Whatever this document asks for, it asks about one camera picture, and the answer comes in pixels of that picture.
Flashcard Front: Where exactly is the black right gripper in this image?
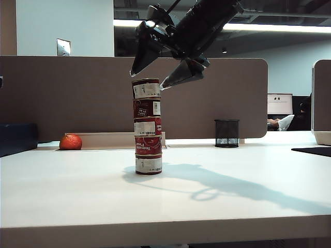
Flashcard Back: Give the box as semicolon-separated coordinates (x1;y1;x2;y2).
129;10;220;90

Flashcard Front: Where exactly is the black mesh pen holder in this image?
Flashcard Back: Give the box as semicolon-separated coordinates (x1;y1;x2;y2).
214;119;240;148

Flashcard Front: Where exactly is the silver wall plate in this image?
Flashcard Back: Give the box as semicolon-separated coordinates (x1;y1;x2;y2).
56;38;71;57

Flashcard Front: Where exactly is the white computer monitor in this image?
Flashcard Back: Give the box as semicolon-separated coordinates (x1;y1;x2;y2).
267;93;295;115

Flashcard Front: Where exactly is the brown rounded desk partition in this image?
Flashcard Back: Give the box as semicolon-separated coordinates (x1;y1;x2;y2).
311;59;331;132

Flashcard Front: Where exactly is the grey cable tray lid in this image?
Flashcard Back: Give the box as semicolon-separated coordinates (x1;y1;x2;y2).
64;132;166;149

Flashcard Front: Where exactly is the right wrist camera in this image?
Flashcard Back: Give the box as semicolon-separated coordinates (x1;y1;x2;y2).
146;4;173;31

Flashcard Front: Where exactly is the seated person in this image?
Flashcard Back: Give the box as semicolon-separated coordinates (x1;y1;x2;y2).
267;97;313;132

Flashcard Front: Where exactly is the black desk mat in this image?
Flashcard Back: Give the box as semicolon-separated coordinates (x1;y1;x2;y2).
291;146;331;158

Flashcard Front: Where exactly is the ceiling light strip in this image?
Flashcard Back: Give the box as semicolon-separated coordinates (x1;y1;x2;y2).
113;19;331;34

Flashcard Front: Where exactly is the tomato paste can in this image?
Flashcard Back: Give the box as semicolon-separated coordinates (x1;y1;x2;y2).
131;77;161;100
134;135;163;157
132;98;161;119
133;117;162;137
134;153;163;176

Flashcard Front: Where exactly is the black box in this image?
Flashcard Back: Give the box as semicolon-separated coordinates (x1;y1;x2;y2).
0;123;39;158

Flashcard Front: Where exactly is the orange fruit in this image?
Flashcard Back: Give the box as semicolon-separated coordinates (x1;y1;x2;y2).
59;133;83;151

